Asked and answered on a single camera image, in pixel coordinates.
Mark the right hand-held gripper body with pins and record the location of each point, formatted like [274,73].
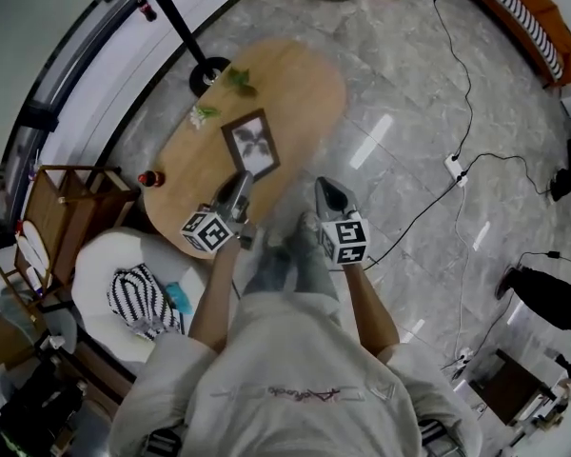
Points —
[345,243]

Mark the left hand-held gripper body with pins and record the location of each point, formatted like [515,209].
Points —
[209,236]

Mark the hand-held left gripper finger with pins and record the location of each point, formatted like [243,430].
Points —
[246,191]
[230,189]

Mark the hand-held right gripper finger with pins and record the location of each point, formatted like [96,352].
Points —
[343,203]
[323,200]

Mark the dark framed picture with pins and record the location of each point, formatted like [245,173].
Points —
[251,143]

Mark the person's left forearm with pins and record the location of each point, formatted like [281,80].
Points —
[216,298]

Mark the person's right forearm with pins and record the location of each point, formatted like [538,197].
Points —
[371,312]

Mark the light wooden coffee table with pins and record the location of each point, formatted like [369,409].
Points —
[290,93]

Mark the person's right shoe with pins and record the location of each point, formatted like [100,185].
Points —
[308,222]

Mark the person's shoe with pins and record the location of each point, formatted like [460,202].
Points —
[308,222]
[276,240]

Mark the person's left shoe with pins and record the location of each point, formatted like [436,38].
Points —
[276,240]

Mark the teal plush item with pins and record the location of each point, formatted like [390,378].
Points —
[178,297]

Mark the person's left leg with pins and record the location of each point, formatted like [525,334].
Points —
[269,274]

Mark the white flower sprig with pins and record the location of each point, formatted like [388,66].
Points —
[204,116]

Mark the cola bottle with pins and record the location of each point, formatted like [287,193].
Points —
[145,7]
[151,179]

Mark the black white striped cloth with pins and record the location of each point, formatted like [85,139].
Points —
[133,298]

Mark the white armchair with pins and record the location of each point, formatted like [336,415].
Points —
[104,264]

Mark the green leaf sprig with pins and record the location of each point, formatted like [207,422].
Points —
[240,81]

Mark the white power strip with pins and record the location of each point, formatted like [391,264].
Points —
[465,356]
[457,169]

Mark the brown wooden shelf rack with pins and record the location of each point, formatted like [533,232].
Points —
[62,207]

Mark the person's white shirt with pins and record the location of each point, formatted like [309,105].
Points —
[290,388]

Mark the white slipper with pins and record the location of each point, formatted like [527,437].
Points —
[28,243]
[40,255]

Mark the black coat rack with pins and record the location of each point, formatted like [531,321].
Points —
[181,26]

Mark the grey chair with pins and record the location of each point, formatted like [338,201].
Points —
[19,307]

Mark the dark wooden stool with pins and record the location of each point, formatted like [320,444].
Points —
[514,386]

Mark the long striped sofa cushion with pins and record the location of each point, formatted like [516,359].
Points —
[523,12]

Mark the orange sofa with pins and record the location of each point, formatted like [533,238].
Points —
[552,12]

